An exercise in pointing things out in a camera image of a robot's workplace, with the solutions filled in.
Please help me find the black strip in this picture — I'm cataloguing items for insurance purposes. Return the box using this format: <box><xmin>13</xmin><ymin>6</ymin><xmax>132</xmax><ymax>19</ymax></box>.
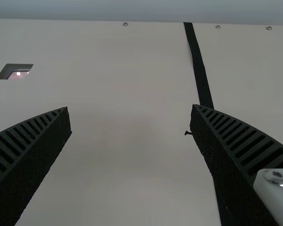
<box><xmin>183</xmin><ymin>22</ymin><xmax>215</xmax><ymax>110</ymax></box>

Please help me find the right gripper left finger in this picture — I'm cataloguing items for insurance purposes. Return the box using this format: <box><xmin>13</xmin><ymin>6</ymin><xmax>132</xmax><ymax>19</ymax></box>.
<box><xmin>0</xmin><ymin>106</ymin><xmax>73</xmax><ymax>226</ymax></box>

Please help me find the small square scanner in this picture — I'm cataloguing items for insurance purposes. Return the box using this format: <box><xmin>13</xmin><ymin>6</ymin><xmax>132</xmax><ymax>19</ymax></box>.
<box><xmin>0</xmin><ymin>63</ymin><xmax>34</xmax><ymax>81</ymax></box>

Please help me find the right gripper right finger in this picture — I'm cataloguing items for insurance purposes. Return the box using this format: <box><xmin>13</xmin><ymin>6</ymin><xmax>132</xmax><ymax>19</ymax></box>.
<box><xmin>190</xmin><ymin>104</ymin><xmax>283</xmax><ymax>226</ymax></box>

